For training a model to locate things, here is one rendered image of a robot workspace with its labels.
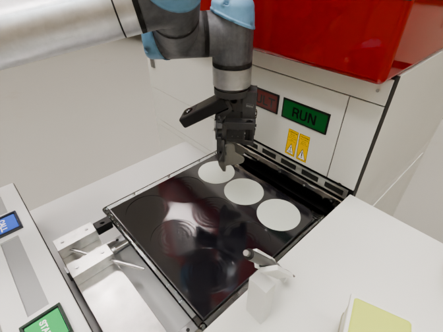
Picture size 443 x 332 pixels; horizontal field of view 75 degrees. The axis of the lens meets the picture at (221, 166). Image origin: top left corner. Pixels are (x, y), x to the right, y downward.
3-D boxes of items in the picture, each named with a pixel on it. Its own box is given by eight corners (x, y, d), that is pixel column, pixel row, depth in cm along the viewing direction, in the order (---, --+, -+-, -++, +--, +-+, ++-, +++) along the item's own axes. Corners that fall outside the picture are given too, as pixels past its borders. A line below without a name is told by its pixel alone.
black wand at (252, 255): (247, 261, 29) (254, 251, 29) (237, 253, 30) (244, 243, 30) (293, 280, 45) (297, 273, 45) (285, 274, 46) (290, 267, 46)
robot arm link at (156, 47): (133, -12, 42) (207, -14, 43) (144, 25, 53) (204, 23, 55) (138, 41, 42) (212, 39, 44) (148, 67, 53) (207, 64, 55)
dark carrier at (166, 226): (217, 154, 87) (217, 153, 87) (317, 217, 67) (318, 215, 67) (111, 210, 69) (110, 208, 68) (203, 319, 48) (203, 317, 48)
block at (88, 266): (109, 251, 61) (105, 242, 59) (116, 261, 59) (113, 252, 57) (70, 274, 57) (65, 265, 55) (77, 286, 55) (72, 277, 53)
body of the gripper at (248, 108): (252, 149, 61) (257, 95, 54) (212, 146, 62) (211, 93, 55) (253, 130, 67) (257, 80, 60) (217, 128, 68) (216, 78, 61)
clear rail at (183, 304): (107, 209, 70) (106, 204, 69) (208, 329, 48) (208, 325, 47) (101, 211, 69) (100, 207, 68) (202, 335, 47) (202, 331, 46)
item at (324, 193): (215, 153, 96) (215, 128, 91) (335, 227, 71) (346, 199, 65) (211, 155, 95) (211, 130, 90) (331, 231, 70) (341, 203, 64)
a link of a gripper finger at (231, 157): (242, 180, 67) (244, 146, 62) (217, 178, 68) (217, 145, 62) (243, 171, 70) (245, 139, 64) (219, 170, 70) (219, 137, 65)
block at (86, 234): (93, 229, 66) (89, 221, 64) (99, 238, 64) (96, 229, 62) (57, 249, 61) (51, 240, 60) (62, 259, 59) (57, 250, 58)
